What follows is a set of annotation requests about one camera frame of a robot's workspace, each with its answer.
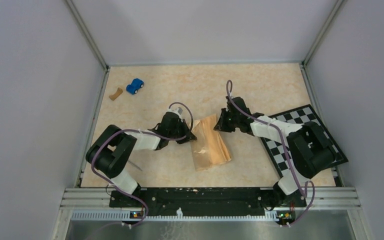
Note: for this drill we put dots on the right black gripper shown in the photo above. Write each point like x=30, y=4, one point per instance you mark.
x=221, y=125

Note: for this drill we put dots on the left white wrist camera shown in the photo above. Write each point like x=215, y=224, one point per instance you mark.
x=177, y=111

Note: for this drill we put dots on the blue toy car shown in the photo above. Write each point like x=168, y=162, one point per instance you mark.
x=134, y=86

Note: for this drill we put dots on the small brown wooden piece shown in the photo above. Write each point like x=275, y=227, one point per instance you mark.
x=115, y=95

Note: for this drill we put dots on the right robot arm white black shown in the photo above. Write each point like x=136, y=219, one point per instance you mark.
x=306, y=148

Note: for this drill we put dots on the aluminium front rail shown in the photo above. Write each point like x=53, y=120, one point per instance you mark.
x=93, y=204

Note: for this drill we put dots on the orange cloth napkin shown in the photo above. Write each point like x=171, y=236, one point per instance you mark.
x=209, y=149

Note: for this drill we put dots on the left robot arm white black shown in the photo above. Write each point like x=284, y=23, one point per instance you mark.
x=110, y=153

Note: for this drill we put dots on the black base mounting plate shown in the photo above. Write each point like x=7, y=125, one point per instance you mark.
x=206, y=201

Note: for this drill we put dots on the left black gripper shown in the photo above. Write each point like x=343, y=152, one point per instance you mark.
x=183, y=124

